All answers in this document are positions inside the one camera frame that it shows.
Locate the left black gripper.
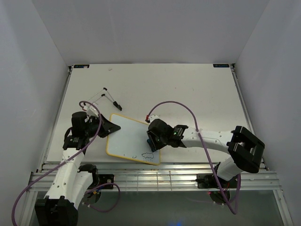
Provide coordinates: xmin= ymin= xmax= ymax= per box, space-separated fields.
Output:
xmin=85 ymin=113 xmax=121 ymax=138

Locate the yellow framed whiteboard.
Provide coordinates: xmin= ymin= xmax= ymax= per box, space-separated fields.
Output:
xmin=106 ymin=113 xmax=161 ymax=165

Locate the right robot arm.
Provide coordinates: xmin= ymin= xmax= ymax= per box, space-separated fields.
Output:
xmin=147 ymin=119 xmax=265 ymax=188

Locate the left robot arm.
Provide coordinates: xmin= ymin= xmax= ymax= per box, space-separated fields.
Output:
xmin=34 ymin=112 xmax=121 ymax=226

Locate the left blue table label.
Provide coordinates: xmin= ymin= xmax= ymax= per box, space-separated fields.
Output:
xmin=73 ymin=65 xmax=90 ymax=69

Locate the blue table label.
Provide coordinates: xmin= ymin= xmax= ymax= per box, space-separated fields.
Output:
xmin=213 ymin=64 xmax=230 ymax=68
xmin=73 ymin=65 xmax=90 ymax=69

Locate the right blue table label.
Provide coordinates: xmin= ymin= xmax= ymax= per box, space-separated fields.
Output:
xmin=213 ymin=64 xmax=230 ymax=68

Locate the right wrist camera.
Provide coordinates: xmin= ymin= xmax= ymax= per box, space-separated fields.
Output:
xmin=145 ymin=114 xmax=159 ymax=123

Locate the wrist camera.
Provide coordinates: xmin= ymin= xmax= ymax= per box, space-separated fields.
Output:
xmin=82 ymin=105 xmax=99 ymax=117
xmin=145 ymin=114 xmax=159 ymax=123

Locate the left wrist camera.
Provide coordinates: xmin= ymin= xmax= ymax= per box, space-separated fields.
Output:
xmin=82 ymin=105 xmax=99 ymax=117

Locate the black wire whiteboard stand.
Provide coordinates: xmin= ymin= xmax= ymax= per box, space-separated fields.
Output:
xmin=89 ymin=87 xmax=123 ymax=111

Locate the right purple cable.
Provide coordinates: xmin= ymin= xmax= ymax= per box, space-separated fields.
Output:
xmin=146 ymin=101 xmax=242 ymax=215

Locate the purple cable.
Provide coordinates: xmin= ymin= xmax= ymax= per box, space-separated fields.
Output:
xmin=146 ymin=101 xmax=242 ymax=215
xmin=11 ymin=101 xmax=120 ymax=226

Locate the aluminium rail frame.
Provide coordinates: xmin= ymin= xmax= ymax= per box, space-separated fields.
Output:
xmin=18 ymin=63 xmax=294 ymax=226

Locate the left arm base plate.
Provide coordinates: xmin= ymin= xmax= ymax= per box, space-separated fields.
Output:
xmin=96 ymin=174 xmax=114 ymax=190

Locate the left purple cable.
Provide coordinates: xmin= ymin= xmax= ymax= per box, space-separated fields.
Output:
xmin=11 ymin=101 xmax=120 ymax=226

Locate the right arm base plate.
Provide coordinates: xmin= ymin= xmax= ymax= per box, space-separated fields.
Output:
xmin=195 ymin=174 xmax=238 ymax=190

